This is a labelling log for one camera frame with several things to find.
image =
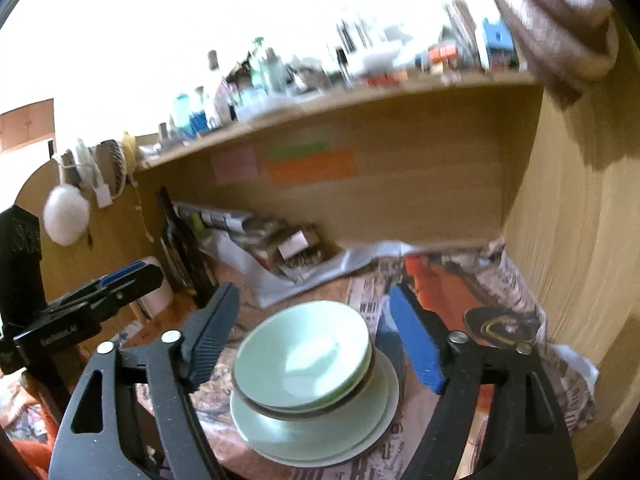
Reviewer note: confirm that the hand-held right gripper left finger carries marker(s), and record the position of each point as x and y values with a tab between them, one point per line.
212	335

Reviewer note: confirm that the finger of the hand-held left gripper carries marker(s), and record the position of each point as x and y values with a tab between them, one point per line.
120	276
135	285

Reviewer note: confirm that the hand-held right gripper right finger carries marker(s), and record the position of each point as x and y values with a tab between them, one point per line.
415	340

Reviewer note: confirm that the light green bowl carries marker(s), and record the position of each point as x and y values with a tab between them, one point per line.
300	355

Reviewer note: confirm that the pinkish grey bowl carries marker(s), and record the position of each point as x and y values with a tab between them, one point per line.
330	406

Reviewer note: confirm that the light green plate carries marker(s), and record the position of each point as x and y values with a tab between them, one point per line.
300	440

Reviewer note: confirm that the white cup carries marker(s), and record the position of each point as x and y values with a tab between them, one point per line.
152	295

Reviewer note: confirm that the dark glass bottle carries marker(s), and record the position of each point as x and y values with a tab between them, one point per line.
175	245

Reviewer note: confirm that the printed newspaper sheet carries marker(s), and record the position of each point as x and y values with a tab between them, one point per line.
370	305

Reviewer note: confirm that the white charger plug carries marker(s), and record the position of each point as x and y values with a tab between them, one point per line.
103	194

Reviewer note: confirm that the white paper sheet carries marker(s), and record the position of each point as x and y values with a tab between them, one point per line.
280	280

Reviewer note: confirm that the stack of papers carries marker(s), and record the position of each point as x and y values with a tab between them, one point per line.
225	222

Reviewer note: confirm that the small white cardboard box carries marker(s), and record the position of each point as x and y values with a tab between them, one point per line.
295	245

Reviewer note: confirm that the yellow hanging charm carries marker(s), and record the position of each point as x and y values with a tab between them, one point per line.
129	147

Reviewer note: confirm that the pink sticky note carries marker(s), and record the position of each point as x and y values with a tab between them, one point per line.
235	164

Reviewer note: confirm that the tall blue liquid bottle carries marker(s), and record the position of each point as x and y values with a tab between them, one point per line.
181	112

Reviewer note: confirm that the glass bottle with blue liquid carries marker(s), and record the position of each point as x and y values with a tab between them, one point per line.
199	115

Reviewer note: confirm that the orange cloth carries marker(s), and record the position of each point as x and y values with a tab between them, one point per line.
30	440

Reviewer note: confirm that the orange sticky note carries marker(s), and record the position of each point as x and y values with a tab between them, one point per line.
312	167

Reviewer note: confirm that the green sticky note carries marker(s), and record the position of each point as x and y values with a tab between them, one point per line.
300	150

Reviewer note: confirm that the clear bottle with foil top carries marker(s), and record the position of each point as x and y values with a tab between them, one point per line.
216	85

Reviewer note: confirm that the clear plastic storage box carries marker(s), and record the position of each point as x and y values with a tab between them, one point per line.
255	102

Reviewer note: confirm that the green cosmetic bottle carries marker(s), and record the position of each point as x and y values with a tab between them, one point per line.
259	67

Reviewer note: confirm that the clear bottle with silver cap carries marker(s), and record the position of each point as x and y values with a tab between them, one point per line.
274	72

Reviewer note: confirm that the white plastic box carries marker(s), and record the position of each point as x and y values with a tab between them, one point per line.
375	57

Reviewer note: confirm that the orange tube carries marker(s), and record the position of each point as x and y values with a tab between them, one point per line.
442	52

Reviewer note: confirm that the blue pencil sharpener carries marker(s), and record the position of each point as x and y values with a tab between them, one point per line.
497	42

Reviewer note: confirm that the clear blister pack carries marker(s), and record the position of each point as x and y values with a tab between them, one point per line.
355	35

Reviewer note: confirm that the clear jar of sticks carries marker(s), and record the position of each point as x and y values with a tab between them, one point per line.
462	25

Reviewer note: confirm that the brown curtain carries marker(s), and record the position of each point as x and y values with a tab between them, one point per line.
560	20

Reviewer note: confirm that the wooden wall cabinet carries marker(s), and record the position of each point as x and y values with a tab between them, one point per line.
25	122

